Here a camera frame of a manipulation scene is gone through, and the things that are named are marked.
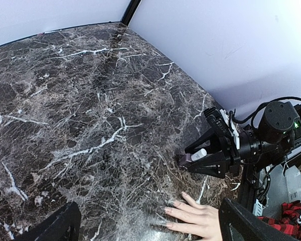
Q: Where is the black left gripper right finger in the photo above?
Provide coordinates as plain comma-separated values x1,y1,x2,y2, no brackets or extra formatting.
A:
219,198,295,241

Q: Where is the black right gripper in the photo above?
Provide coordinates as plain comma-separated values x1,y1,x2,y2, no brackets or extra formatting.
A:
184,112,239,179

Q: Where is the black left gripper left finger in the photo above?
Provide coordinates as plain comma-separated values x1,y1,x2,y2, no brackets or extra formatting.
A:
15,202,81,241

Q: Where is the purple nail polish bottle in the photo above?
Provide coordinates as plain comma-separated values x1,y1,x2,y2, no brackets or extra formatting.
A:
179,148,207,167

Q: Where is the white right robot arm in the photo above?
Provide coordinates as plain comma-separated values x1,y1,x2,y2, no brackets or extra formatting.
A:
178,97,301,179

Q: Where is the red plaid sleeve forearm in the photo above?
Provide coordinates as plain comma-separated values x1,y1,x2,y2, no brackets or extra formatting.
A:
257,201,301,240

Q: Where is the person's bare hand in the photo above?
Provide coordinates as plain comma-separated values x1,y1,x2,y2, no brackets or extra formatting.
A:
160,192,223,241

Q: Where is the grey slotted cable duct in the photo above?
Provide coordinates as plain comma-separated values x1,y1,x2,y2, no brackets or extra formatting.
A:
252,199,264,216

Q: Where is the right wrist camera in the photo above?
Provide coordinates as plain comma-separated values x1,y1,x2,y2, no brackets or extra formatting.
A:
204,107,240,150

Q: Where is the black right frame post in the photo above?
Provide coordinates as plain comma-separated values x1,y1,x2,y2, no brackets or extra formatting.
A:
120,0,141,26

